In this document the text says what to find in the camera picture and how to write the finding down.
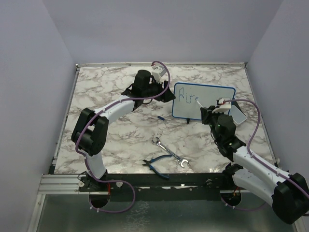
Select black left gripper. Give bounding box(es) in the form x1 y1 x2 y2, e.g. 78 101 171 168
142 77 175 102

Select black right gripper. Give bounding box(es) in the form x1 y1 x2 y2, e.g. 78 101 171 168
202 105 225 142

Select blue framed whiteboard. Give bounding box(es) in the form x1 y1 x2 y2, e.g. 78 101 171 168
172 82 236 120

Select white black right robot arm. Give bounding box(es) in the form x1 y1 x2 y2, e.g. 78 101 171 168
200 106 309 224

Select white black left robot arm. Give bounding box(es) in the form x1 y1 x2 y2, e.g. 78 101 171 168
71 66 175 191

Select white plastic box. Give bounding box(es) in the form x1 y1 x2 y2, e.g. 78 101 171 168
229 105 247 126

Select silver combination wrench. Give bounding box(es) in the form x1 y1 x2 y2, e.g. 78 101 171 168
152 137 189 168

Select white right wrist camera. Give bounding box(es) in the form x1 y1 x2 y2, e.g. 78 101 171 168
212 98 232 114

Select blue handled pliers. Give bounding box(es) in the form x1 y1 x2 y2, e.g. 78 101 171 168
141 154 173 180

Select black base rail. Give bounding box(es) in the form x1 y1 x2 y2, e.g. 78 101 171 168
78 164 243 202

